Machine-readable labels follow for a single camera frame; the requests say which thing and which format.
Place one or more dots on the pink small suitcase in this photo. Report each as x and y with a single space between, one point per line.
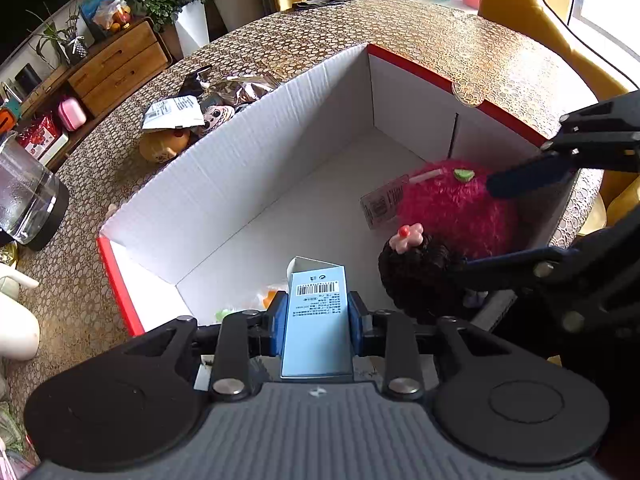
71 114

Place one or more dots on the potted spider plant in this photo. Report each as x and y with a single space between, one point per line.
68 44

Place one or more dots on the bag of fruit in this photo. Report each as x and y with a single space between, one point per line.
101 15

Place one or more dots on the red gift box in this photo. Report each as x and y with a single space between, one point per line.
38 137

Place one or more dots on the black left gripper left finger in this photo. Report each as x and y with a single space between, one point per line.
244 336

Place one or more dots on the silver foil snack bag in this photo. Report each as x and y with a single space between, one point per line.
242 89

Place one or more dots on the white ceramic teapot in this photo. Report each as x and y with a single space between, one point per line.
20 331

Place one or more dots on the light blue small carton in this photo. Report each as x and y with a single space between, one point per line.
316 344

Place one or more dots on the pink furry plush toy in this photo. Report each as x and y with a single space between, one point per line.
447 202

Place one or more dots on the black speaker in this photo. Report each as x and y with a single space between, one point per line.
28 79

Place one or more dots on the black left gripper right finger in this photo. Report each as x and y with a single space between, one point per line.
388 335

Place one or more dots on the orange radio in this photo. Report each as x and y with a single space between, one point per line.
7 120

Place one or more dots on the white planter with plant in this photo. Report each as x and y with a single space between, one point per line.
181 23

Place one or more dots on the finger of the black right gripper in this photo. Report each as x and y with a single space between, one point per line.
602 136
517 270

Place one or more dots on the grey cloth on table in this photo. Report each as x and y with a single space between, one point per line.
316 4

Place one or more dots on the glass electric kettle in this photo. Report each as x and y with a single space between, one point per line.
33 199

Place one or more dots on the black snack packet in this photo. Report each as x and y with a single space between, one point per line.
195 83

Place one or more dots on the white blue snack pouch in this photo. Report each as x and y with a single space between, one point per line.
173 114

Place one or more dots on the dark curly hair doll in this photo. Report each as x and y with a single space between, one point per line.
420 274

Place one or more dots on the wooden tv cabinet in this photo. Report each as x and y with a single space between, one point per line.
113 70

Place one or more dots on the pink bunny face toy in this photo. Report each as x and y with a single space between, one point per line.
214 117

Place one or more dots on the yellow duck plush toy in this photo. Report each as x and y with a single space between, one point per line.
163 145

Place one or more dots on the red white cardboard box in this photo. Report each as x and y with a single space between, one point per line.
285 178

